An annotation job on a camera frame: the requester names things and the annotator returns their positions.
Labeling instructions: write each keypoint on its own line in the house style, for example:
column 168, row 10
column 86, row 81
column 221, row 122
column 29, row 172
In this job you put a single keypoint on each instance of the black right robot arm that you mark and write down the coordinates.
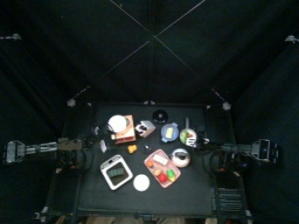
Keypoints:
column 264, row 149

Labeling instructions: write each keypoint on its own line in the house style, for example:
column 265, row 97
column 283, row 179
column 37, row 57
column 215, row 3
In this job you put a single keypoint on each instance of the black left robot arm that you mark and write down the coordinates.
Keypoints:
column 38, row 148

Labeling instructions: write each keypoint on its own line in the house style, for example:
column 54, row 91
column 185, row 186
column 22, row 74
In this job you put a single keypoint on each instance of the green yellow toy corn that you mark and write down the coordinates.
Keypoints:
column 171, row 174

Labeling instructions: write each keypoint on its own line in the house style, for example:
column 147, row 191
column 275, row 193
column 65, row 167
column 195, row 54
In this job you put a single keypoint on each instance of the toy frying pan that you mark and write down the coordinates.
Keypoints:
column 183, row 140

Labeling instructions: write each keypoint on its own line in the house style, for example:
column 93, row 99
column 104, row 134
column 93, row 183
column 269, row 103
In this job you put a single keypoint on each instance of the red toy vegetable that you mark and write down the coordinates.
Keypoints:
column 189, row 134

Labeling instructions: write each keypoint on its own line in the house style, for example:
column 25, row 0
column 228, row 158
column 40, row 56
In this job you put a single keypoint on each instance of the green toy vegetable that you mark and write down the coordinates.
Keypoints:
column 183, row 134

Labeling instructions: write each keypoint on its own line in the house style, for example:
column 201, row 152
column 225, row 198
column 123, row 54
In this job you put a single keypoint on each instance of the white round bowl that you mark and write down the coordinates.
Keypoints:
column 117, row 123

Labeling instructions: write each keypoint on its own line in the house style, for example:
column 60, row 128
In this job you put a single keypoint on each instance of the blue toy pot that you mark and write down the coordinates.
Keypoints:
column 169, row 140

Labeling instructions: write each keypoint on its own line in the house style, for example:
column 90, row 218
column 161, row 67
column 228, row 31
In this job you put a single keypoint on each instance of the orange wooden toy box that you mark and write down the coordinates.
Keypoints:
column 128, row 135

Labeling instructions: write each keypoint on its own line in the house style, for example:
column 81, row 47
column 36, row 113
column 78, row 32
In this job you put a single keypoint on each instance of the silver toy kettle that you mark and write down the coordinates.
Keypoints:
column 180, row 159

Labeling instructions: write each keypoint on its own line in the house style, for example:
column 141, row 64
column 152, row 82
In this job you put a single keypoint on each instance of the yellow toy butter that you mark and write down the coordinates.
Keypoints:
column 169, row 132

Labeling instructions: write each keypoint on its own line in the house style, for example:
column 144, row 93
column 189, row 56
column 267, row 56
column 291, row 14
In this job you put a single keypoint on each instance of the orange toy food piece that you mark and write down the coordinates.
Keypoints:
column 132, row 148

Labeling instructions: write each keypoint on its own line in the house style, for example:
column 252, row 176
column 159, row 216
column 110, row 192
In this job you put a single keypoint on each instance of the white toy bread slice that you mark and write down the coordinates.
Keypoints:
column 160, row 159

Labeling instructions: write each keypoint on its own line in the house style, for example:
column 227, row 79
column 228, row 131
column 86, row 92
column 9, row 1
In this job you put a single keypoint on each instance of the grey toy toaster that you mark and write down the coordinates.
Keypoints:
column 144, row 128

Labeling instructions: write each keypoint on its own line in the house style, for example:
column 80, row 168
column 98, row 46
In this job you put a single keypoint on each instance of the small black toy piece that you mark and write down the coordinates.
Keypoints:
column 147, row 148

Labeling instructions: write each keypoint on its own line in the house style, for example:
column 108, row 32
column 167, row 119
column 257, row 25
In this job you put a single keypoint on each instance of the black round pan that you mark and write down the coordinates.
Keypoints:
column 160, row 116

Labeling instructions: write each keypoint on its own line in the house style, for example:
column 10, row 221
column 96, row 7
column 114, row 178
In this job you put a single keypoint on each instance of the white toy oven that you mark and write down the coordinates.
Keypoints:
column 106, row 180

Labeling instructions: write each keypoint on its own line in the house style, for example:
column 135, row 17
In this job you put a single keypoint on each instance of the small orange toy food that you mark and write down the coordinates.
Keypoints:
column 149, row 164

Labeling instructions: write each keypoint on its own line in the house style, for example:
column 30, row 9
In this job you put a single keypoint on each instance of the peach toy food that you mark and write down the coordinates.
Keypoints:
column 156, row 172

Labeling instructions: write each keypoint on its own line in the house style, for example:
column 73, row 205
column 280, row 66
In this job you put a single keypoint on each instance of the red toy tomato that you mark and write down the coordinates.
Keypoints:
column 163, row 178

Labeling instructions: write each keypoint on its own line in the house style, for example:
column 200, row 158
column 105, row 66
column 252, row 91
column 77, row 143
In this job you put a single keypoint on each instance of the pink plastic tray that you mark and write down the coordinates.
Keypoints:
column 171, row 183

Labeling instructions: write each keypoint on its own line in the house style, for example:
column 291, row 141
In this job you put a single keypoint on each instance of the white round plate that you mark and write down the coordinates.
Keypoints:
column 141, row 183

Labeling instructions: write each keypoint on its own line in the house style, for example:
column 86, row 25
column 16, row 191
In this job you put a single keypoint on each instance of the white text label sticker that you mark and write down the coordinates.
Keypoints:
column 229, row 201

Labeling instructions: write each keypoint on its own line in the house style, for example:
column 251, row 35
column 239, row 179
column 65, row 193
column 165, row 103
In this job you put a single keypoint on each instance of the grey frame corner bracket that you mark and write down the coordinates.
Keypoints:
column 16, row 36
column 225, row 105
column 291, row 38
column 70, row 102

